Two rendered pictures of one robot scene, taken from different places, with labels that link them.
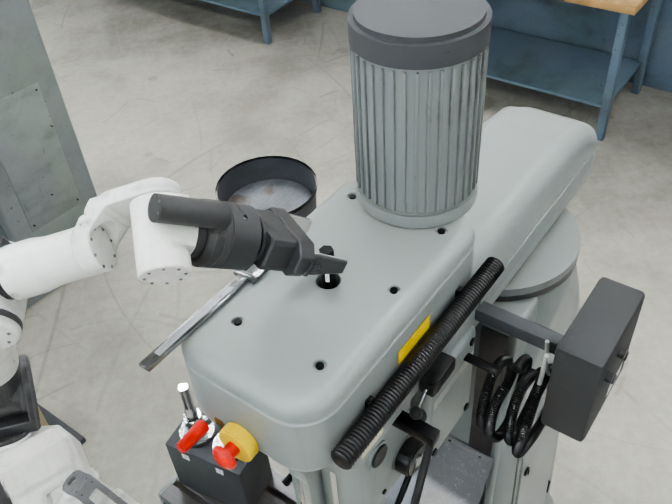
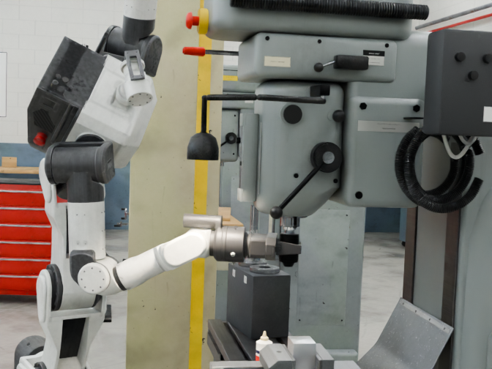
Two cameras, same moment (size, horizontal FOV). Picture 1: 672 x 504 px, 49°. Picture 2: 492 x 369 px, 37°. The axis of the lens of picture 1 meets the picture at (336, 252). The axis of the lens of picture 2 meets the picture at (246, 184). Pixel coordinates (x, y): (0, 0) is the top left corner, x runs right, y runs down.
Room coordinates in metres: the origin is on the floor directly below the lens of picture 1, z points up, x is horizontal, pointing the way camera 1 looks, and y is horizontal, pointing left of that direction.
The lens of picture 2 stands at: (-0.66, -1.06, 1.51)
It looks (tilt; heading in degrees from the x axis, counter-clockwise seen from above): 4 degrees down; 40
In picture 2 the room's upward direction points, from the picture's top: 2 degrees clockwise
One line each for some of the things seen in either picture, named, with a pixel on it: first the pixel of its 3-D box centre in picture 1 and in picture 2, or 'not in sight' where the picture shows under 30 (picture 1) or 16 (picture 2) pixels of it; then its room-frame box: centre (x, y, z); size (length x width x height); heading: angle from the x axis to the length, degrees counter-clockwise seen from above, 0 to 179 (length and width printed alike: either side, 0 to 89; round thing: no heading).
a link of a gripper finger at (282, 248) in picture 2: not in sight; (288, 249); (0.75, 0.00, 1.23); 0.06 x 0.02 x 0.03; 126
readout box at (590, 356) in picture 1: (594, 360); (479, 85); (0.80, -0.43, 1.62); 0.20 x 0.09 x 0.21; 141
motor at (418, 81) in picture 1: (417, 108); not in sight; (0.97, -0.14, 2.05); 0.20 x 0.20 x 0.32
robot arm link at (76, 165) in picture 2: not in sight; (80, 174); (0.47, 0.44, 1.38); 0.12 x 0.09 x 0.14; 128
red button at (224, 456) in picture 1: (227, 454); (192, 20); (0.58, 0.17, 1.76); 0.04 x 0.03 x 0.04; 51
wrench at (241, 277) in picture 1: (205, 311); not in sight; (0.73, 0.19, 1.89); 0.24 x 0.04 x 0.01; 141
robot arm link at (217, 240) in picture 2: not in sight; (206, 236); (0.66, 0.19, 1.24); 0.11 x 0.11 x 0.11; 36
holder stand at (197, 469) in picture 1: (220, 459); (257, 296); (1.07, 0.34, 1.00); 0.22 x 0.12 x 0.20; 61
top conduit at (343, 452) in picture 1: (424, 350); (330, 6); (0.71, -0.12, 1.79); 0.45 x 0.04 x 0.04; 141
